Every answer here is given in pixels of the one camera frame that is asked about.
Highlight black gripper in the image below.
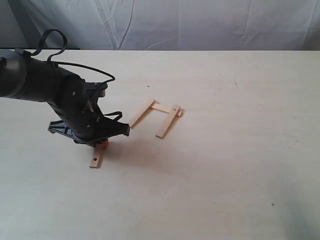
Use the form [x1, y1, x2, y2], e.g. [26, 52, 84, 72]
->
[47, 100, 130, 148]

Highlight wooden stick with holes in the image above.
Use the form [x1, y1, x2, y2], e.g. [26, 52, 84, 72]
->
[155, 104, 181, 139]
[89, 144, 105, 169]

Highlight plain wooden stick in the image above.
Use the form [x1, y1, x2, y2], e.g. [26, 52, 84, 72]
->
[150, 103, 183, 117]
[128, 98, 156, 129]

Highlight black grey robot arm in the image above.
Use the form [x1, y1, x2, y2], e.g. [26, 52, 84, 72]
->
[0, 49, 130, 146]

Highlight plain wooden stick top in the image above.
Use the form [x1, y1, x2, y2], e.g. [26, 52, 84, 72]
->
[150, 103, 183, 117]

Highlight white backdrop cloth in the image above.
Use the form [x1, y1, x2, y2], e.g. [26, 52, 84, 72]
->
[0, 0, 320, 51]

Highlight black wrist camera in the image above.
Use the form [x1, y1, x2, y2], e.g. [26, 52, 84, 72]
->
[85, 82, 108, 104]

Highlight black cable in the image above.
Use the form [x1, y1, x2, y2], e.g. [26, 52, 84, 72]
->
[31, 29, 123, 123]

